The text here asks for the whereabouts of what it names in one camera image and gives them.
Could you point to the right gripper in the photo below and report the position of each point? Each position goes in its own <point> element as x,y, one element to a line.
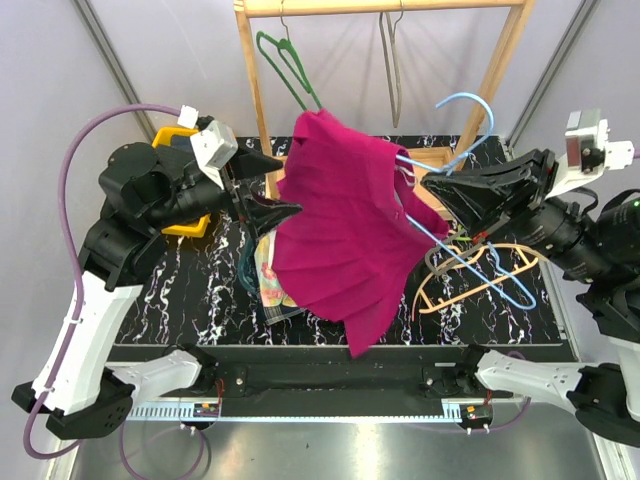
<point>498,192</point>

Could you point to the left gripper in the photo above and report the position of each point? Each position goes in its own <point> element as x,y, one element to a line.
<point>264,215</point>

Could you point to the lime green hanger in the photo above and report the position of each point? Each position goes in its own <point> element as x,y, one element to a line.
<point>459,234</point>

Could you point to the floral pastel garment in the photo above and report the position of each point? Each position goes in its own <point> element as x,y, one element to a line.
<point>271,293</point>

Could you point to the magenta skirt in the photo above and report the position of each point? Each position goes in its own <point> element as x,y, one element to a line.
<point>347,255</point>

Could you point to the navy plaid skirt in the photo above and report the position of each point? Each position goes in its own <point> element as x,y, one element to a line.
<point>277,313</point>

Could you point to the grey hanger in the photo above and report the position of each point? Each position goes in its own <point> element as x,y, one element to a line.
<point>453,255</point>
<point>387,29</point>

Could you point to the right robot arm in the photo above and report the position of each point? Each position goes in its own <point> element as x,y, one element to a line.
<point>606,398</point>

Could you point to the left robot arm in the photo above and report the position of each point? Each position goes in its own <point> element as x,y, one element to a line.
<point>147,189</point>

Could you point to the dark green hanger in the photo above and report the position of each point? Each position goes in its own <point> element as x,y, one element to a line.
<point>290,59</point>

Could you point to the yellow plastic bin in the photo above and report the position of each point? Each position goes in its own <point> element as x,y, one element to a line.
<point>196,229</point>

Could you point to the teal plastic basin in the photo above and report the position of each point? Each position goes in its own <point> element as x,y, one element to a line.
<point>246,269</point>

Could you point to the wooden clothes rack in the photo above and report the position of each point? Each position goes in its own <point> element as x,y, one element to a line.
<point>434,159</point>

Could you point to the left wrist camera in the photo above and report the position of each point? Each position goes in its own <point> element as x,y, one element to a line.
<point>213,145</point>

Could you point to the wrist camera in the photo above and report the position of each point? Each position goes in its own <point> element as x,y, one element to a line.
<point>590,145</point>
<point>213,145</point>

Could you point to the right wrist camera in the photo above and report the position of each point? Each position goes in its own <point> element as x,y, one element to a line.
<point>590,145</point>

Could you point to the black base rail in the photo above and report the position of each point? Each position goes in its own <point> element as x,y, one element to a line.
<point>388,384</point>

